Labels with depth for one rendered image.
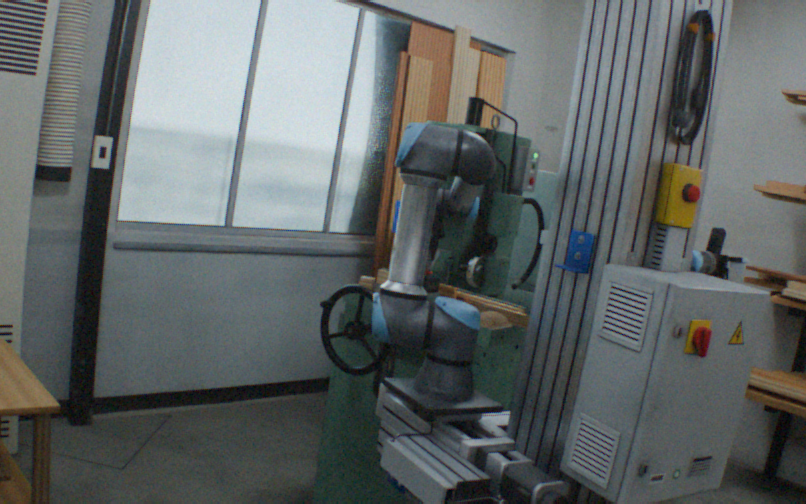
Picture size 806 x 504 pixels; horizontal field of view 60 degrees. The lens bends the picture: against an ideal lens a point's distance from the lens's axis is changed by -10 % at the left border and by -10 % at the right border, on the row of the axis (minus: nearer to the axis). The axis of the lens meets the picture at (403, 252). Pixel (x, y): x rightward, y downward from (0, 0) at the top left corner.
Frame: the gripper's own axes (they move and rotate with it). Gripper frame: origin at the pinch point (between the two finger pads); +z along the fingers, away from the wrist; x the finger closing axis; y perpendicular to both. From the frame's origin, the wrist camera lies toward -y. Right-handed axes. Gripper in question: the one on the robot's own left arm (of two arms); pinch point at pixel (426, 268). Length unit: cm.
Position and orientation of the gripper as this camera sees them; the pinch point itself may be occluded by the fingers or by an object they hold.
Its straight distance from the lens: 247.5
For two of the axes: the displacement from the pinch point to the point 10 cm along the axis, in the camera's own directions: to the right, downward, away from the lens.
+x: -7.9, -2.1, 5.8
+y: 5.9, -4.9, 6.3
